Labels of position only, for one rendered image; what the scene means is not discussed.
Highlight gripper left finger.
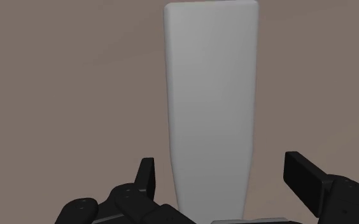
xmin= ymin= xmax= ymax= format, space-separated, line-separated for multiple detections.
xmin=54 ymin=157 xmax=197 ymax=224

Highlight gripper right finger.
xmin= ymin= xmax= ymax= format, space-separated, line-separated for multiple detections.
xmin=283 ymin=151 xmax=359 ymax=224

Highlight white toilet tank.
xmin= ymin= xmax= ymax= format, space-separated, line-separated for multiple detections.
xmin=163 ymin=0 xmax=260 ymax=224

